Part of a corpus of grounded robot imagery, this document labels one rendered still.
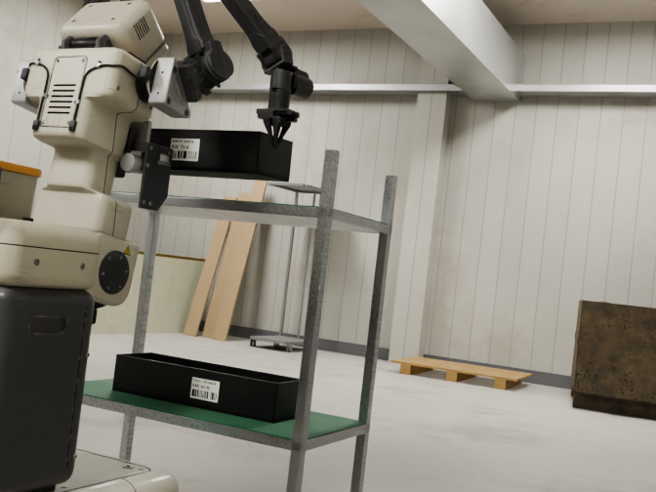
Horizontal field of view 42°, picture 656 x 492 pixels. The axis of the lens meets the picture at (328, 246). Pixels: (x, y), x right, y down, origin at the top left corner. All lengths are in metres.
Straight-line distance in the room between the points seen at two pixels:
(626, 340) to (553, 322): 1.63
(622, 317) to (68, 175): 5.13
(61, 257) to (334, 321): 7.25
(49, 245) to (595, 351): 5.37
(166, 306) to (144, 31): 6.88
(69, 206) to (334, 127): 7.15
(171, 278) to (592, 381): 4.40
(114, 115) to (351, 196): 6.89
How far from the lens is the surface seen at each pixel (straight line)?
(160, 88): 1.98
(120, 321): 8.34
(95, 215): 2.01
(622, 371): 6.64
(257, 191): 9.10
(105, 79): 2.00
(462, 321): 8.35
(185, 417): 2.38
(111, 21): 2.11
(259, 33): 2.30
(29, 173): 1.85
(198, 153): 2.31
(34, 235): 1.65
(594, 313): 6.61
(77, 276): 1.74
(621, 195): 8.14
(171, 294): 8.92
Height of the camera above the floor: 0.77
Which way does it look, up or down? 2 degrees up
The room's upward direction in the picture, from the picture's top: 7 degrees clockwise
